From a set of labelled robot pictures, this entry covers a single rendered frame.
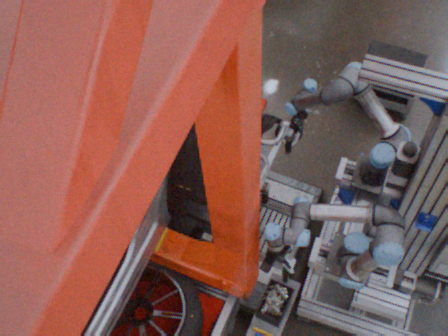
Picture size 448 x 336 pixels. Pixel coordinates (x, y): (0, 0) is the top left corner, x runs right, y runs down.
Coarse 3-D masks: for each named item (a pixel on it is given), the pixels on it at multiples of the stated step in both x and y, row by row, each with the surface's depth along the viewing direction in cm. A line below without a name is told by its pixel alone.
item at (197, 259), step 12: (168, 240) 351; (180, 240) 350; (192, 240) 348; (156, 252) 348; (168, 252) 348; (180, 252) 347; (192, 252) 342; (204, 252) 336; (168, 264) 354; (180, 264) 345; (192, 264) 343; (204, 264) 334; (216, 264) 325; (192, 276) 354; (204, 276) 344; (216, 276) 340
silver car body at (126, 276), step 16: (160, 192) 315; (160, 208) 324; (144, 224) 318; (160, 224) 334; (144, 240) 326; (128, 256) 316; (144, 256) 326; (128, 272) 319; (112, 288) 310; (128, 288) 320; (112, 304) 312; (96, 320) 304; (112, 320) 315
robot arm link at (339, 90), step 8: (336, 80) 318; (344, 80) 316; (328, 88) 319; (336, 88) 316; (344, 88) 315; (296, 96) 353; (304, 96) 341; (312, 96) 333; (320, 96) 324; (328, 96) 319; (336, 96) 317; (344, 96) 317; (288, 104) 351; (296, 104) 347; (304, 104) 340; (312, 104) 335; (320, 104) 330; (328, 104) 323; (288, 112) 354; (296, 112) 352
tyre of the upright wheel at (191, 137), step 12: (192, 132) 326; (192, 144) 326; (180, 156) 329; (192, 156) 327; (180, 168) 331; (192, 168) 329; (168, 180) 340; (180, 180) 336; (192, 180) 333; (180, 192) 345; (192, 192) 340; (204, 192) 340; (204, 204) 352
